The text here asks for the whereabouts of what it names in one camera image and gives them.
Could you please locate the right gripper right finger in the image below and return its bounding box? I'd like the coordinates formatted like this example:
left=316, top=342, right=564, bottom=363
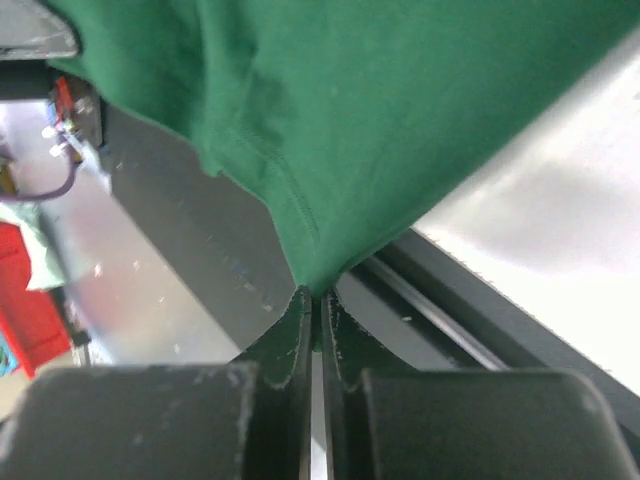
left=320, top=293, right=639, bottom=479

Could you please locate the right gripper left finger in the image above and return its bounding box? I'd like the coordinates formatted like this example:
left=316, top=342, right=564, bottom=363
left=1, top=287, right=312, bottom=479

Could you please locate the green t shirt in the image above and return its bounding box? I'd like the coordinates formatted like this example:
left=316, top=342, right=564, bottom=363
left=51, top=1, right=639, bottom=294

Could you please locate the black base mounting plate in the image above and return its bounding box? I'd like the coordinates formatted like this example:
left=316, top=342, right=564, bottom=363
left=0, top=64, right=640, bottom=451

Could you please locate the red storage box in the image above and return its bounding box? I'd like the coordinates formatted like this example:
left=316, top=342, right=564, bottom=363
left=1, top=223, right=70, bottom=379

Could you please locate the right white cable duct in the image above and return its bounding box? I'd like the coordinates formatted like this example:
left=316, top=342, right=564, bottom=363
left=1, top=0, right=81, bottom=61

